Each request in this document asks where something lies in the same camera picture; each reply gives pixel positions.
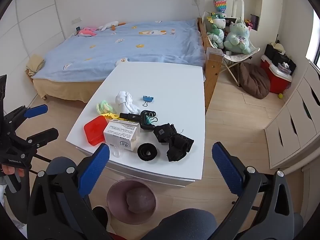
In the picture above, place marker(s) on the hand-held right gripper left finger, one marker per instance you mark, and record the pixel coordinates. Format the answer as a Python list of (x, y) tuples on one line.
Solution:
[(96, 165)]

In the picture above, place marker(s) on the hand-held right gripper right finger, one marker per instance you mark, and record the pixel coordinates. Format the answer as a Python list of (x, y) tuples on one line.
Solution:
[(226, 165)]

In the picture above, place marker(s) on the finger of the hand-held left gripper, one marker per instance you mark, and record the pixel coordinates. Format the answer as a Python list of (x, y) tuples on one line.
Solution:
[(42, 134), (36, 111)]

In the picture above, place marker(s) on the red plastic box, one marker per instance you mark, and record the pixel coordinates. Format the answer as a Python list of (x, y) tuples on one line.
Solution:
[(96, 130)]

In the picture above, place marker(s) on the pink trash bin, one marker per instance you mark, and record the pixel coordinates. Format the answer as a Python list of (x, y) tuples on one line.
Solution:
[(115, 197)]

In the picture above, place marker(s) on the white carton box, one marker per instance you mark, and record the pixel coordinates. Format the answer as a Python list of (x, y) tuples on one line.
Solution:
[(120, 135)]

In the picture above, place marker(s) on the yellow plastic clip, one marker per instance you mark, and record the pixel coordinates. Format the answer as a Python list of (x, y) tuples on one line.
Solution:
[(111, 116)]

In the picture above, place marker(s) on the black cloth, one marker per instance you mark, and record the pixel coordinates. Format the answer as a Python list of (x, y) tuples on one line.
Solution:
[(175, 142)]

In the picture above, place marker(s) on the black clip holder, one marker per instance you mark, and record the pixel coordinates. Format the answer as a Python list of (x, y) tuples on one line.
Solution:
[(130, 116)]

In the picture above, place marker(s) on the white cloth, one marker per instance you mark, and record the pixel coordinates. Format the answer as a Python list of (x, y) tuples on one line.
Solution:
[(126, 102)]

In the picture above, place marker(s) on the teal rubber band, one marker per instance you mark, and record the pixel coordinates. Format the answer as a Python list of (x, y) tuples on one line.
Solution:
[(150, 121)]

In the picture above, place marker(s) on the blue binder clip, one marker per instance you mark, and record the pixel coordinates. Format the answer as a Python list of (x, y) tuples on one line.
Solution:
[(147, 98)]

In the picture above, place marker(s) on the person's left hand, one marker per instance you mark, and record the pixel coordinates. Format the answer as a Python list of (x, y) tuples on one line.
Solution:
[(11, 170)]

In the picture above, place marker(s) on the yellow bed skirt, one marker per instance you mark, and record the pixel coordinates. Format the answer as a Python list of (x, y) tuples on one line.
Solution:
[(62, 87)]

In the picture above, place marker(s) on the beige folded cloth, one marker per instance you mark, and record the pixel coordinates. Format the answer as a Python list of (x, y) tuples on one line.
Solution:
[(35, 63)]

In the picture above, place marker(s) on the white drawer cabinet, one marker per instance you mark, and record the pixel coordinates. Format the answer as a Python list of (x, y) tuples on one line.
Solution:
[(292, 120)]

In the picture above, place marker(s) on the brown floor cushion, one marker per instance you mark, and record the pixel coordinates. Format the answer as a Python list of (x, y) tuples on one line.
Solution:
[(255, 80)]

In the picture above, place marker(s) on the pink plush toy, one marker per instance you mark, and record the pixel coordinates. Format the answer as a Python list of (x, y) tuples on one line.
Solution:
[(86, 32)]

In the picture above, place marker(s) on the red cooler box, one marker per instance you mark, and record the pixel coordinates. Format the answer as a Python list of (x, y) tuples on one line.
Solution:
[(275, 82)]

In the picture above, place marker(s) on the white low table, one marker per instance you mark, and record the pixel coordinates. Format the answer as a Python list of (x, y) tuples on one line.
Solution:
[(162, 85)]

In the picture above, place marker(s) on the white folding chair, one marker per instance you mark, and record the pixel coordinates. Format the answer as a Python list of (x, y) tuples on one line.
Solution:
[(235, 58)]

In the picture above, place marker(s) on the bed with blue blanket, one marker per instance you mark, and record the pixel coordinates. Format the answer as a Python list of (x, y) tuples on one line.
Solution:
[(125, 45)]

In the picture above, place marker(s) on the white goose plush toy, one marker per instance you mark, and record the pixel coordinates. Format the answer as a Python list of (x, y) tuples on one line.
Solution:
[(107, 26)]

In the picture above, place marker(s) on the clear plastic box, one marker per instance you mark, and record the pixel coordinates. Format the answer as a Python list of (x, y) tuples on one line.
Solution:
[(214, 53)]

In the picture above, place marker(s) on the black bags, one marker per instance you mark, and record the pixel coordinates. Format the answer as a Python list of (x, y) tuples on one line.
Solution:
[(272, 53)]

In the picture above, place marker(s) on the light green dinosaur plush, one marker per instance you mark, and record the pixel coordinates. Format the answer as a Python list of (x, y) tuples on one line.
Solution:
[(236, 36)]

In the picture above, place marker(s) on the green dragon plush toy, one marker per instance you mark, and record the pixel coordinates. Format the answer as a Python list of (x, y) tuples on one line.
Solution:
[(216, 31)]

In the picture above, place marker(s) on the purple box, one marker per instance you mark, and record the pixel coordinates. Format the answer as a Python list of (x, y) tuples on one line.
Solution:
[(255, 21)]

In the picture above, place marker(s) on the dark framed window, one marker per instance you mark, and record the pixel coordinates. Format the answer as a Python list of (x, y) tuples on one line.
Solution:
[(314, 30)]

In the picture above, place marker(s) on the wooden bed frame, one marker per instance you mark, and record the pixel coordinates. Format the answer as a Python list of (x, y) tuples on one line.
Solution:
[(212, 80)]

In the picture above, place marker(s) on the white wall plate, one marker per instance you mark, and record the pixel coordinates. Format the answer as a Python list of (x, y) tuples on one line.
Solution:
[(76, 20)]

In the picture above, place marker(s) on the white wall shelf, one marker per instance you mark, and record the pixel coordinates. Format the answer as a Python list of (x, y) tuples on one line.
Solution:
[(260, 10)]

